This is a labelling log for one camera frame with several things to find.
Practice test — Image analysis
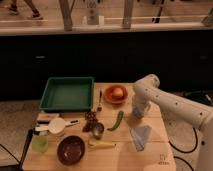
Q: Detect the yellow round fruit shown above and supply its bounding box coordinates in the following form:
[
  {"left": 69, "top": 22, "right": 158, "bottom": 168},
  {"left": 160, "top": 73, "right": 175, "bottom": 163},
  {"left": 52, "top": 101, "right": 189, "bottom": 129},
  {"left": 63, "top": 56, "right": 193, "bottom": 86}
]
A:
[{"left": 112, "top": 88, "right": 124, "bottom": 99}]

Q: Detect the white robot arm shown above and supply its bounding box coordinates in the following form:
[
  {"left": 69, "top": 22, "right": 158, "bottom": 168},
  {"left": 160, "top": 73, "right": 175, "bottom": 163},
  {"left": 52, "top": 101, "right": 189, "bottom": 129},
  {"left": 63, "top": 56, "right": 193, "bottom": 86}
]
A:
[{"left": 133, "top": 74, "right": 213, "bottom": 171}]

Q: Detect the green plastic tray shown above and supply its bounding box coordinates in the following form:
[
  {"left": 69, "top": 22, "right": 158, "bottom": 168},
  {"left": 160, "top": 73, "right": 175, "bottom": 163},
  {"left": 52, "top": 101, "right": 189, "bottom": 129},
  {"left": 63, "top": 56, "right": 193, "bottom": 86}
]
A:
[{"left": 40, "top": 77, "right": 94, "bottom": 112}]

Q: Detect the dark red grape bunch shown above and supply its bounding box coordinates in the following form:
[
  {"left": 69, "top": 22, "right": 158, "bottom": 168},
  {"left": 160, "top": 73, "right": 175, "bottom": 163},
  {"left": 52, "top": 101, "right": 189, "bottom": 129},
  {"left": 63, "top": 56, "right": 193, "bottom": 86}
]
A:
[{"left": 82, "top": 111, "right": 98, "bottom": 132}]

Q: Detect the dark purple bowl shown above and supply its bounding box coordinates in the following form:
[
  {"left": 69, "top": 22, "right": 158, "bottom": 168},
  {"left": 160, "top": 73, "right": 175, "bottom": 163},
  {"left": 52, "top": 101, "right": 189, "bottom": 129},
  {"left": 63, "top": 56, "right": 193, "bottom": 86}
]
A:
[{"left": 57, "top": 135, "right": 85, "bottom": 166}]

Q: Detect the metal fork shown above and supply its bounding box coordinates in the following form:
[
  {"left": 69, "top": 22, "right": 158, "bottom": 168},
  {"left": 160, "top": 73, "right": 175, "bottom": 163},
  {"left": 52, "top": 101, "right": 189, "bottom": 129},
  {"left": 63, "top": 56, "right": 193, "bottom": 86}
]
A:
[{"left": 97, "top": 90, "right": 103, "bottom": 112}]

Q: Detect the dark object on floor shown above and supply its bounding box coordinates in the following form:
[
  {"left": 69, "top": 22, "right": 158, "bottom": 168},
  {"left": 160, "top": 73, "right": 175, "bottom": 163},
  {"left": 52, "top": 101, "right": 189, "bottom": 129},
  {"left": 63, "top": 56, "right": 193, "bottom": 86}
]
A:
[{"left": 190, "top": 92, "right": 212, "bottom": 106}]

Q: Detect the black cable on floor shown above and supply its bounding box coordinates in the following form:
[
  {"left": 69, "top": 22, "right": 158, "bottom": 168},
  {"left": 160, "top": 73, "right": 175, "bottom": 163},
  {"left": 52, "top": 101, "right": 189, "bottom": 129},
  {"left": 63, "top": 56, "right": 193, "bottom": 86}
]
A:
[{"left": 168, "top": 126, "right": 200, "bottom": 171}]

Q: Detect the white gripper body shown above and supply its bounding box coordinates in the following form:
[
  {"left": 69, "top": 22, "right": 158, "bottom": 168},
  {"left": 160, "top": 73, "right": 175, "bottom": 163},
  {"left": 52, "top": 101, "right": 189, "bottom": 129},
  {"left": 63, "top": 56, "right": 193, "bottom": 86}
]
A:
[{"left": 132, "top": 95, "right": 150, "bottom": 117}]

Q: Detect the small metal cup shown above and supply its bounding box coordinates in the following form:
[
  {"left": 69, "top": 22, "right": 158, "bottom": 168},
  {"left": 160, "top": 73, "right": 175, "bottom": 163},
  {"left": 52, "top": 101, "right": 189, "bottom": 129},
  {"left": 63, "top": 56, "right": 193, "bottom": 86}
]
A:
[{"left": 91, "top": 122, "right": 104, "bottom": 140}]

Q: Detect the green chili pepper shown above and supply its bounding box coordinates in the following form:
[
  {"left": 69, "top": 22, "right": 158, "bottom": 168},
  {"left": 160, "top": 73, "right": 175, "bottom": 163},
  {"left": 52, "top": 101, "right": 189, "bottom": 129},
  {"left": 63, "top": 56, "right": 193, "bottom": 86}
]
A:
[{"left": 107, "top": 111, "right": 124, "bottom": 131}]

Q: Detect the blue folded cloth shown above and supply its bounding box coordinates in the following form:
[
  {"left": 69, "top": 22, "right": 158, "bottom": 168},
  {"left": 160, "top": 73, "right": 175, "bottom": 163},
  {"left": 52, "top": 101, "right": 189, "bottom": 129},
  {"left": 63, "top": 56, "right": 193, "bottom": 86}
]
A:
[{"left": 130, "top": 125, "right": 151, "bottom": 151}]

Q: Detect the orange bowl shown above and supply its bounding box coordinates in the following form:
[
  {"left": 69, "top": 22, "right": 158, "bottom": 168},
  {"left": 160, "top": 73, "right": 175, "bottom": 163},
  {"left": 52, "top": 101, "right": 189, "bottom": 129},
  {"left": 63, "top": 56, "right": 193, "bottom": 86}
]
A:
[{"left": 104, "top": 84, "right": 128, "bottom": 104}]

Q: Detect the green plastic cup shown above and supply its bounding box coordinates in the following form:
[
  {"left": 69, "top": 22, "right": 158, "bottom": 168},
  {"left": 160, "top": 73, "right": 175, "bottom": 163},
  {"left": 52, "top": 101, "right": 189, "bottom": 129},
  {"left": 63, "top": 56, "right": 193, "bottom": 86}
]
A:
[{"left": 31, "top": 134, "right": 48, "bottom": 153}]

